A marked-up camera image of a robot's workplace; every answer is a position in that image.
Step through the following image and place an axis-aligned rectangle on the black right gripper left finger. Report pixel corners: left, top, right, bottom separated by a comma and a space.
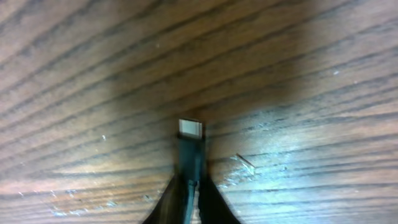
143, 174, 188, 224

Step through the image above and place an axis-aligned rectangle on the black USB charging cable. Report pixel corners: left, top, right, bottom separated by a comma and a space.
175, 118, 206, 224

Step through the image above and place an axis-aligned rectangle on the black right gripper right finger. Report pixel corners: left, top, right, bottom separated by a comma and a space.
198, 176, 240, 224

